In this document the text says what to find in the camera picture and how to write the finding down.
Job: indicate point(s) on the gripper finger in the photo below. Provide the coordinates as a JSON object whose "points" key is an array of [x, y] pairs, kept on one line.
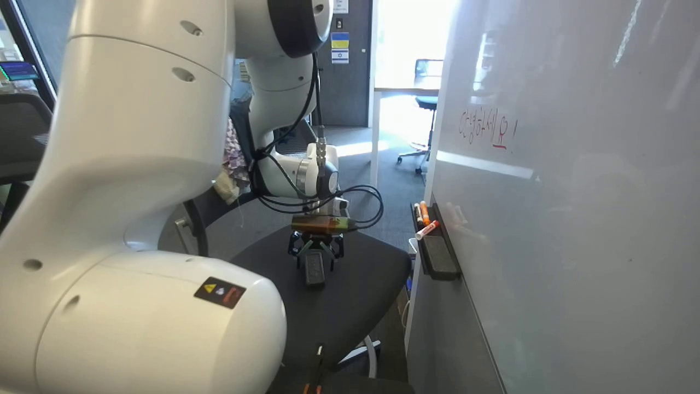
{"points": [[333, 259], [299, 261]]}

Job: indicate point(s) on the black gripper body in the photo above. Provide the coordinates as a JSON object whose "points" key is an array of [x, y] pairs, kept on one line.
{"points": [[309, 240]]}

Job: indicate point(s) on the black whiteboard eraser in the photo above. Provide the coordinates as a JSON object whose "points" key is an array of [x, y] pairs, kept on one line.
{"points": [[314, 268]]}

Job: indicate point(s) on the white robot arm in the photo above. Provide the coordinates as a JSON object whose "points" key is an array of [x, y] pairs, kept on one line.
{"points": [[130, 47]]}

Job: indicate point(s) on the large white whiteboard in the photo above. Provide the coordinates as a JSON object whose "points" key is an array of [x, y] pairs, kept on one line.
{"points": [[566, 175]]}

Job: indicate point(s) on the cream patterned cloth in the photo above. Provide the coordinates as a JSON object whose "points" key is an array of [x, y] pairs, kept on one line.
{"points": [[232, 181]]}

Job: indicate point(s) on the grey office chair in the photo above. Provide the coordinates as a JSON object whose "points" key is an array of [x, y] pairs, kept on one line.
{"points": [[328, 292]]}

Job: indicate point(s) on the white orange marker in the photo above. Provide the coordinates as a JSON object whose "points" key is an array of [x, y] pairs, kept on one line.
{"points": [[424, 230]]}

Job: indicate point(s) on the black marker tray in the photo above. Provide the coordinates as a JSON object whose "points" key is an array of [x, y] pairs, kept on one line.
{"points": [[435, 250]]}

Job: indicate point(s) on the blue office chair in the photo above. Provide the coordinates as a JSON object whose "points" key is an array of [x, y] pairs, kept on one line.
{"points": [[427, 77]]}

